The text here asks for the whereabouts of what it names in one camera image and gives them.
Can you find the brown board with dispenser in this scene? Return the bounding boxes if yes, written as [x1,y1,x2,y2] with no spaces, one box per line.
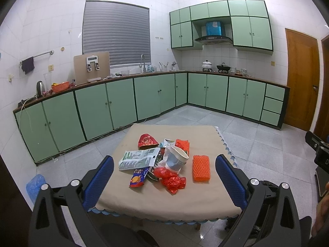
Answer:
[74,52,110,85]

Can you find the white blue carton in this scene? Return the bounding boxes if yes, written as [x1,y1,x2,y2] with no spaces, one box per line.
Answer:
[159,139,176,148]

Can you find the green lower kitchen cabinets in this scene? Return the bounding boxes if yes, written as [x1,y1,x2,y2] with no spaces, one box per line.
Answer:
[13,72,290,164]

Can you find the green upper wall cabinets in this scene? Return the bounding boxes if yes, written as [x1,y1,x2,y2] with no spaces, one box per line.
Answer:
[169,0,273,55]

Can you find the red gold paper bag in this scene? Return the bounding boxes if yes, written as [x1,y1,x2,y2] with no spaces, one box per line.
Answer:
[138,133,159,150]

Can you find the blue plastic bag on floor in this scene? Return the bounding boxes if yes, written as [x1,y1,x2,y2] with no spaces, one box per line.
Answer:
[26,174,46,204]

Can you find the metal towel rail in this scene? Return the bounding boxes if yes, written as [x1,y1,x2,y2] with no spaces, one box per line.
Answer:
[33,50,54,58]

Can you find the orange foam net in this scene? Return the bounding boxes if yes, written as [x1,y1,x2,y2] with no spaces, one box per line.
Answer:
[175,139,190,156]

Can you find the orange basin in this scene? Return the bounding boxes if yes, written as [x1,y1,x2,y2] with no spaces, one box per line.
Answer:
[51,82,70,93]

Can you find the blue red snack packet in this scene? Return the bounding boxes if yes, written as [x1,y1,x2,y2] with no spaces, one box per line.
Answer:
[129,167,149,188]

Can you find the black wok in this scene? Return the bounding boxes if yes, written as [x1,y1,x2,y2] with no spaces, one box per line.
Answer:
[216,63,231,74]

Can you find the white paper cup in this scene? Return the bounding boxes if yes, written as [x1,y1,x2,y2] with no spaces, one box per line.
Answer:
[164,146,189,173]

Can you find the red plastic bag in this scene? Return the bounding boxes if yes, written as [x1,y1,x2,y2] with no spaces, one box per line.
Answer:
[153,167,186,195]

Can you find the grey window blind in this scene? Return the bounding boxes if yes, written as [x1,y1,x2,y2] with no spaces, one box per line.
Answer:
[82,0,151,66]

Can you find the person's hand at edge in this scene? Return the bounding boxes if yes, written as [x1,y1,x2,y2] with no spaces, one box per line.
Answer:
[311,182,329,237]

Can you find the wooden door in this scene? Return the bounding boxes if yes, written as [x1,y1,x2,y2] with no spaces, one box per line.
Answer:
[284,29,320,131]

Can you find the steel electric kettle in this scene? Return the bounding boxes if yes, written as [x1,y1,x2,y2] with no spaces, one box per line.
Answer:
[36,81,46,98]

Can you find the range hood with blue film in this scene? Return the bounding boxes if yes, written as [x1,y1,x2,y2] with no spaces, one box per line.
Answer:
[194,21,233,45]

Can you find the dark towel on rail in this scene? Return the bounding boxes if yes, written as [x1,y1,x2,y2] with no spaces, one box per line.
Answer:
[21,56,35,75]

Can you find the orange foam net sleeve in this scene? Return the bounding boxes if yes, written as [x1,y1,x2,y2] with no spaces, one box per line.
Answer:
[192,155,211,182]

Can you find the white enamel pot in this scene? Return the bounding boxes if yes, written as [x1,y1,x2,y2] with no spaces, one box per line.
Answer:
[201,60,212,72]

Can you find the chrome sink faucet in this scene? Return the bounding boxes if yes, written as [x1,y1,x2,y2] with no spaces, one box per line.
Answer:
[139,54,146,73]

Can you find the green white snack bag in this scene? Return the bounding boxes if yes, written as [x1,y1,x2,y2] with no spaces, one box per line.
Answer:
[119,147,161,171]

